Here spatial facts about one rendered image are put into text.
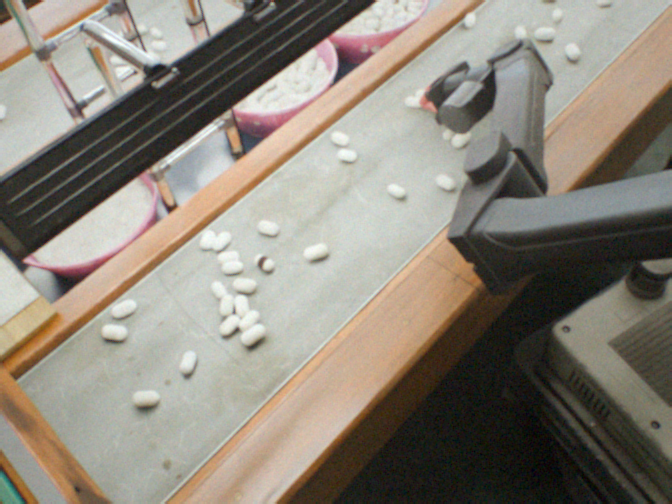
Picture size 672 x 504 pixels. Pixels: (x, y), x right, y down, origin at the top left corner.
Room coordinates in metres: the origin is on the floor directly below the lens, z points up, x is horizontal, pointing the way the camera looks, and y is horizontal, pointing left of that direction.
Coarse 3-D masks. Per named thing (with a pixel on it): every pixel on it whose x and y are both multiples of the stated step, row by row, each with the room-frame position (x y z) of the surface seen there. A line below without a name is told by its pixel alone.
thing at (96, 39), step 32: (192, 0) 0.81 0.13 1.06; (224, 0) 0.73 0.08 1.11; (256, 0) 0.69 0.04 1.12; (96, 32) 0.69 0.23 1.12; (192, 32) 0.81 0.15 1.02; (96, 64) 0.72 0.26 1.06; (128, 64) 0.63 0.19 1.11; (160, 64) 0.60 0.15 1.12; (224, 128) 0.81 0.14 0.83; (160, 192) 0.72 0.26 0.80
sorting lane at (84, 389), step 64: (512, 0) 1.15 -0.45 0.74; (576, 0) 1.11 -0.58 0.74; (640, 0) 1.07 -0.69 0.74; (448, 64) 0.98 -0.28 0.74; (576, 64) 0.92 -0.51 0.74; (384, 128) 0.84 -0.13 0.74; (256, 192) 0.74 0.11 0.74; (320, 192) 0.71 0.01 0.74; (384, 192) 0.69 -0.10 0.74; (448, 192) 0.67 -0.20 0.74; (192, 256) 0.63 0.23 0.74; (384, 256) 0.56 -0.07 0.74; (128, 320) 0.53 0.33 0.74; (192, 320) 0.51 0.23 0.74; (320, 320) 0.47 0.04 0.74; (64, 384) 0.44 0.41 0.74; (128, 384) 0.42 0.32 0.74; (192, 384) 0.40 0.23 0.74; (256, 384) 0.39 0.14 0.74; (128, 448) 0.33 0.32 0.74; (192, 448) 0.31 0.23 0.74
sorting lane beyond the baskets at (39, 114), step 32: (128, 0) 1.40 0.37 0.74; (160, 0) 1.37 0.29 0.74; (32, 64) 1.22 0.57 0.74; (64, 64) 1.20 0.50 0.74; (0, 96) 1.12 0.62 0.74; (32, 96) 1.11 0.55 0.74; (0, 128) 1.02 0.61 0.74; (32, 128) 1.01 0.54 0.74; (64, 128) 0.99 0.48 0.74; (0, 160) 0.93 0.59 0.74
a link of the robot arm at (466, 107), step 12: (504, 48) 0.75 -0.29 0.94; (516, 48) 0.72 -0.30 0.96; (492, 60) 0.74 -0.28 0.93; (492, 72) 0.73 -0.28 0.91; (468, 84) 0.74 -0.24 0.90; (480, 84) 0.72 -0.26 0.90; (492, 84) 0.72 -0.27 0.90; (456, 96) 0.72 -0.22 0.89; (468, 96) 0.71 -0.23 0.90; (480, 96) 0.70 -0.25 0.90; (492, 96) 0.70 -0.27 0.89; (444, 108) 0.71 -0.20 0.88; (456, 108) 0.70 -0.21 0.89; (468, 108) 0.69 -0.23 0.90; (480, 108) 0.69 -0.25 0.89; (492, 108) 0.69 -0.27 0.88; (444, 120) 0.71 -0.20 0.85; (456, 120) 0.70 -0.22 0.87; (468, 120) 0.68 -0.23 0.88; (480, 120) 0.67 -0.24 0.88; (456, 132) 0.70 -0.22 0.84
